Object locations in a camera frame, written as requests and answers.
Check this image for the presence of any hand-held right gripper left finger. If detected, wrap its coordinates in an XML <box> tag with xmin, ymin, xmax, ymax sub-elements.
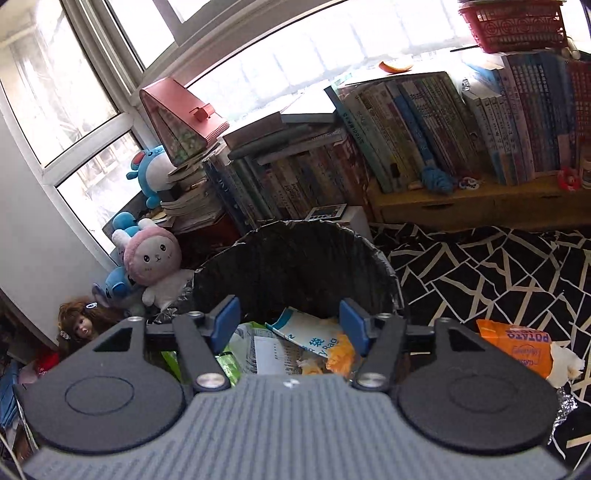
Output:
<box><xmin>95</xmin><ymin>296</ymin><xmax>242</xmax><ymax>394</ymax></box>

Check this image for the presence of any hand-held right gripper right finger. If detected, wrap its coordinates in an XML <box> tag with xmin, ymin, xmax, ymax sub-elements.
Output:
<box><xmin>340</xmin><ymin>298</ymin><xmax>504</xmax><ymax>394</ymax></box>

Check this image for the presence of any orange peel piece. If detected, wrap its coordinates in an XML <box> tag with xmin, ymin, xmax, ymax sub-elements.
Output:
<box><xmin>325</xmin><ymin>344</ymin><xmax>357</xmax><ymax>376</ymax></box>

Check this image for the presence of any green snack packet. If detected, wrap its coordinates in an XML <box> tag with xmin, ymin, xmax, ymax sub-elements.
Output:
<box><xmin>161</xmin><ymin>320</ymin><xmax>278</xmax><ymax>387</ymax></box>

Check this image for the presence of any black lined waste bin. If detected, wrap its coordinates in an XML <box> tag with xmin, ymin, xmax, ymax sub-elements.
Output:
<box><xmin>159</xmin><ymin>219</ymin><xmax>405</xmax><ymax>389</ymax></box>

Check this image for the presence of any orange snack packet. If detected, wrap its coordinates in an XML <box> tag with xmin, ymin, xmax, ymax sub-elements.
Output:
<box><xmin>475</xmin><ymin>319</ymin><xmax>555</xmax><ymax>380</ymax></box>

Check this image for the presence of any white blue printed packet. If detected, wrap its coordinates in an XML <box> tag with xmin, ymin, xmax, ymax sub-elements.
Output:
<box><xmin>265</xmin><ymin>306</ymin><xmax>345</xmax><ymax>356</ymax></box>

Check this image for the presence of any pink rabbit plush toy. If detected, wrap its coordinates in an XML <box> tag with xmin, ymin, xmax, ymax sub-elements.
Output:
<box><xmin>121</xmin><ymin>219</ymin><xmax>195</xmax><ymax>310</ymax></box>

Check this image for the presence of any white cardboard box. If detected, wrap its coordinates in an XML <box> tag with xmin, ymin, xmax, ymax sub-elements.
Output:
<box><xmin>302</xmin><ymin>202</ymin><xmax>370</xmax><ymax>241</ymax></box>

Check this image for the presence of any blue big-eared plush toy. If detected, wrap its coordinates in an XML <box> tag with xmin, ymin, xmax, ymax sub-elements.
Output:
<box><xmin>91</xmin><ymin>266</ymin><xmax>147</xmax><ymax>319</ymax></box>

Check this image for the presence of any black white patterned rug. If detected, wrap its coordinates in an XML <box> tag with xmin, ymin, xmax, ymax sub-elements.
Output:
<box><xmin>369</xmin><ymin>222</ymin><xmax>591</xmax><ymax>468</ymax></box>

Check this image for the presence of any small blue white plush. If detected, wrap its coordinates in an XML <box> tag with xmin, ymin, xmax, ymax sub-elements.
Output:
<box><xmin>111</xmin><ymin>211</ymin><xmax>156</xmax><ymax>253</ymax></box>

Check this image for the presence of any brown-haired doll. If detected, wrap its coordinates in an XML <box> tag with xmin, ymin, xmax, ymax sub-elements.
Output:
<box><xmin>56</xmin><ymin>299</ymin><xmax>121</xmax><ymax>356</ymax></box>

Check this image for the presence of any pile of assorted books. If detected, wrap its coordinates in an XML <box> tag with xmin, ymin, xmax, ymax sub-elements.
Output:
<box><xmin>159</xmin><ymin>110</ymin><xmax>370</xmax><ymax>237</ymax></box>

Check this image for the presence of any blue white-bellied plush toy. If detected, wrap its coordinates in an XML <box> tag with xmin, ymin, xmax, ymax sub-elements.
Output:
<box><xmin>126</xmin><ymin>145</ymin><xmax>179</xmax><ymax>209</ymax></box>

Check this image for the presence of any blue knitted toy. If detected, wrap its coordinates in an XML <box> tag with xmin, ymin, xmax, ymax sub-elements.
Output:
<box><xmin>420</xmin><ymin>159</ymin><xmax>456</xmax><ymax>194</ymax></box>

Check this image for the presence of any yellow wooden drawer cabinet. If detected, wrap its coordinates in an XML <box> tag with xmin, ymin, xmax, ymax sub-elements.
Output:
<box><xmin>367</xmin><ymin>173</ymin><xmax>591</xmax><ymax>232</ymax></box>

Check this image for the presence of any pink house-shaped box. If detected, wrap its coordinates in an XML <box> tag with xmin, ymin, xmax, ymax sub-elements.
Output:
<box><xmin>139</xmin><ymin>76</ymin><xmax>230</xmax><ymax>168</ymax></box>

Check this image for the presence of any row of upright books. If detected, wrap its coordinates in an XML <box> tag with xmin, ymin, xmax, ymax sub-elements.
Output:
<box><xmin>323</xmin><ymin>48</ymin><xmax>591</xmax><ymax>195</ymax></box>

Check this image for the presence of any crumpled silver wrapper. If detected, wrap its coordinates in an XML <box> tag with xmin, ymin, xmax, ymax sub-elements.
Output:
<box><xmin>551</xmin><ymin>388</ymin><xmax>578</xmax><ymax>433</ymax></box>

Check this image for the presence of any red plastic basket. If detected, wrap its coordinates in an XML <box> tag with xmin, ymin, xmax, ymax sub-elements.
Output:
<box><xmin>458</xmin><ymin>0</ymin><xmax>569</xmax><ymax>54</ymax></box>

